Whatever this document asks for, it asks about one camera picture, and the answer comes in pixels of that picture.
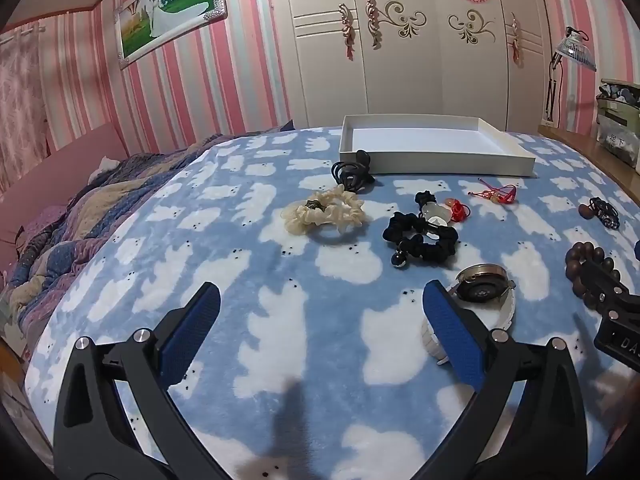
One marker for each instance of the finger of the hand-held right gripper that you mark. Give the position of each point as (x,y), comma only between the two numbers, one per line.
(602,282)

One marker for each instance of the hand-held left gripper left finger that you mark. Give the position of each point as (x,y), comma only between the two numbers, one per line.
(192,340)

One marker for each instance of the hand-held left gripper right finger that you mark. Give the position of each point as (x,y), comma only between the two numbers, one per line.
(452,336)

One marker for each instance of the black scrunchie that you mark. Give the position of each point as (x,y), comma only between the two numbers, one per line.
(425,250)

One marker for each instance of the cream ruffled scrunchie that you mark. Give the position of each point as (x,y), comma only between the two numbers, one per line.
(305,215)

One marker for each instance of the white shallow cardboard box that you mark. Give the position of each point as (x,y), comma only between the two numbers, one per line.
(430,161)

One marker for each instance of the blue blanket with white bears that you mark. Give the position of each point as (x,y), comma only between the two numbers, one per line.
(250,270)

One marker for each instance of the wooden desk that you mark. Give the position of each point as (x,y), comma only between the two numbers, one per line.
(590,152)

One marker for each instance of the green storage organizer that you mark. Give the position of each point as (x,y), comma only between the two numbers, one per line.
(617,125)

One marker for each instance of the striped patchwork quilt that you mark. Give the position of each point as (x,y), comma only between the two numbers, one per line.
(100,210)

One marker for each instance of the white cloth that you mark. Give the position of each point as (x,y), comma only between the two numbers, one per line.
(107,163)

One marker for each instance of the pink headboard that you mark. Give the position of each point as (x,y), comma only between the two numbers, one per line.
(65,160)

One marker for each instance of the desk lamp with glass shade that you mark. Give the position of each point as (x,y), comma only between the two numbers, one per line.
(577,50)

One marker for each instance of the white wardrobe with gold ornaments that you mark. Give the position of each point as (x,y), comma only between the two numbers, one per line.
(425,70)

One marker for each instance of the pink patterned curtain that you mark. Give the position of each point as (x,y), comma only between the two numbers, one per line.
(20,100)

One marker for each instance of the framed wedding photo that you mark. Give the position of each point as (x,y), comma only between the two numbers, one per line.
(170,5)

